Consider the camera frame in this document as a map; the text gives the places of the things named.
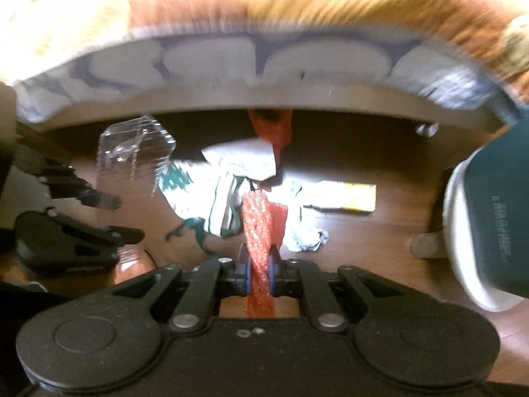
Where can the red cloth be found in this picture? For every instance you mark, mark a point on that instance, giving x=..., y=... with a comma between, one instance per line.
x=272, y=130

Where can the metal bed leg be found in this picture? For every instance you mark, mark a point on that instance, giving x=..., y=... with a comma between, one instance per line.
x=427, y=129

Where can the teal trash bin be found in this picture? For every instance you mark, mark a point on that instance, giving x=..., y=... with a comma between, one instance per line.
x=492, y=215

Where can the clear plastic container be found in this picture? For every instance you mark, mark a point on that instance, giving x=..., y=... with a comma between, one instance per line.
x=132, y=144

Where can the wooden bed frame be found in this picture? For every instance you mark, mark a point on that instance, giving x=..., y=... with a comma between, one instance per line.
x=248, y=101

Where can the green white plastic bag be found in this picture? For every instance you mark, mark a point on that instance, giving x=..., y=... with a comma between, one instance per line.
x=219, y=211

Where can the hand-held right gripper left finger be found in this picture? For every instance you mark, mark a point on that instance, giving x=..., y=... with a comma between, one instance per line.
x=246, y=275

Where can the yellow flat packet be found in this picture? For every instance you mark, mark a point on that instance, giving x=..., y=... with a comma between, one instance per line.
x=343, y=198

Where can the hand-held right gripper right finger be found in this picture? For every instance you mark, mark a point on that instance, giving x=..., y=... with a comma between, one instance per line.
x=273, y=275

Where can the white crumpled paper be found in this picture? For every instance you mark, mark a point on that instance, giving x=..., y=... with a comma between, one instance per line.
x=244, y=157

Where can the white purple patterned mattress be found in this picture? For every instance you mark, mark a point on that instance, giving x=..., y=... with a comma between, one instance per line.
x=322, y=62

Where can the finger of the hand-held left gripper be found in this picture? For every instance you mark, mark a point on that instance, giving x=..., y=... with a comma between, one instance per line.
x=124, y=236
x=99, y=200

